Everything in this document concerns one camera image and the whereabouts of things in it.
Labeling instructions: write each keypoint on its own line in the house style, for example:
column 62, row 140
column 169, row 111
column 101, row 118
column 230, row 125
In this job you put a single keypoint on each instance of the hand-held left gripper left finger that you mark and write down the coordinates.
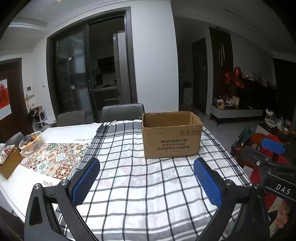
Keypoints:
column 84, row 183

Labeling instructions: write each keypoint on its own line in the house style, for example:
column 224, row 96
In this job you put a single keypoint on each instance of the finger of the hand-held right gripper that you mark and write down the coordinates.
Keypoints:
column 272, row 143
column 252, row 156

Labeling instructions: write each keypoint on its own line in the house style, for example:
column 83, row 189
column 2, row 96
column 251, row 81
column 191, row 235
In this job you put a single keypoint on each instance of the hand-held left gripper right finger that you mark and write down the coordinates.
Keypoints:
column 208, row 183

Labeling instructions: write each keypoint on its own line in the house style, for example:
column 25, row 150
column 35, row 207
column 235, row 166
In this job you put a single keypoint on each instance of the brown cardboard box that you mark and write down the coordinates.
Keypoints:
column 171, row 143

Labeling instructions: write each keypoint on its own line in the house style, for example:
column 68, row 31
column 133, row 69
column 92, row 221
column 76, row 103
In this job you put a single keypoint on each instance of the person's right hand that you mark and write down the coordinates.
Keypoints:
column 283, row 213

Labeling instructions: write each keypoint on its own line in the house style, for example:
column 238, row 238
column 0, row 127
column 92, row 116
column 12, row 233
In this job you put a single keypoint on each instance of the green cloth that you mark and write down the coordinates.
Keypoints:
column 246, row 135

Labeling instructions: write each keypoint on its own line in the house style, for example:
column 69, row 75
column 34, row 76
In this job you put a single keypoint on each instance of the white lotus ornament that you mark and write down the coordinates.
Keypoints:
column 270, row 118

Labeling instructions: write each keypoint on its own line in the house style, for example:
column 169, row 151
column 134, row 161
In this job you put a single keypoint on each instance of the patterned tile-print table runner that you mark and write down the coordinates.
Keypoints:
column 55, row 160

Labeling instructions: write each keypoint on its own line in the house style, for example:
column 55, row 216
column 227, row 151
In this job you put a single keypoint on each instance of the white low cabinet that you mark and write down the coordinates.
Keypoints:
column 235, row 112

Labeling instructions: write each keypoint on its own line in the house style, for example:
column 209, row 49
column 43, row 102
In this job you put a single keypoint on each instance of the dark sideboard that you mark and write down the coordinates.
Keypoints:
column 254, row 95

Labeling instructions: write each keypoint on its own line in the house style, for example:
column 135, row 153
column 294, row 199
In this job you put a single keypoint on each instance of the black white plaid tablecloth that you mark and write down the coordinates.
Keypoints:
column 138, row 180

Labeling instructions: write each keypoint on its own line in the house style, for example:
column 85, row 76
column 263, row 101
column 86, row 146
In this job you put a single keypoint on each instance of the small woven basket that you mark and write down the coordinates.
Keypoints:
column 221, row 104

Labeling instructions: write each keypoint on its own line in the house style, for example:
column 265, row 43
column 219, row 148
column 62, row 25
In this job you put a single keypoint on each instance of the white printed table cover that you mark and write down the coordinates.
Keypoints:
column 23, row 185

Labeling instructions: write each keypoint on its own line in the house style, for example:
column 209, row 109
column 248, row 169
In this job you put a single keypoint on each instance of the white fruit basket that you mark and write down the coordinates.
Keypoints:
column 31, row 146

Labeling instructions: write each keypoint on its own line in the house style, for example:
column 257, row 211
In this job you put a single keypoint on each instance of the grey dining chair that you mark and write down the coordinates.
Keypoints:
column 71, row 118
column 13, row 138
column 122, row 112

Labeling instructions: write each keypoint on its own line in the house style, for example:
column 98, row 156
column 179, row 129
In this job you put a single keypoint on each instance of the wooden tissue box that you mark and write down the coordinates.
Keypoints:
column 10, row 162

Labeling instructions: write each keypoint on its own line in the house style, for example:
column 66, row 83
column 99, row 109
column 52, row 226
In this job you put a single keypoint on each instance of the red foil balloons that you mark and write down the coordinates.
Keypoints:
column 237, row 73

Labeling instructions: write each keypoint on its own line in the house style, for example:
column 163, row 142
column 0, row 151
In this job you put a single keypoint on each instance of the small white shelf rack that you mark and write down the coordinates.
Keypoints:
column 38, row 118

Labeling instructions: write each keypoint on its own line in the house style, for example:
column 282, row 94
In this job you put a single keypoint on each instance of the dark tall cabinet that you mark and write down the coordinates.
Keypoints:
column 220, row 76

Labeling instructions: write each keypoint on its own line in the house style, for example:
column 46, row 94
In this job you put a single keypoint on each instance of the dark room door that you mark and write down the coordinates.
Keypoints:
column 200, row 76

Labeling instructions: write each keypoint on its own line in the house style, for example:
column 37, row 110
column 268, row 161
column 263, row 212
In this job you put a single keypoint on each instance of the dark sliding glass door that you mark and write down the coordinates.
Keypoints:
column 69, row 81

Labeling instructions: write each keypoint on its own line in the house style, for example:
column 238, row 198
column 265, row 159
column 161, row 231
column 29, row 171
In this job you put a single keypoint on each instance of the white intercom panel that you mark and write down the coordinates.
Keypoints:
column 30, row 91

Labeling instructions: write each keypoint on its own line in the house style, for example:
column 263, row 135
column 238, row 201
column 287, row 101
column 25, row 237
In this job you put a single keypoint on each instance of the silver refrigerator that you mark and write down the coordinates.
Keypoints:
column 122, row 69

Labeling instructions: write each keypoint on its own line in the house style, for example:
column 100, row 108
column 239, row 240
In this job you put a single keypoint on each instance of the red white wall poster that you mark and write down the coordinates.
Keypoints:
column 4, row 99

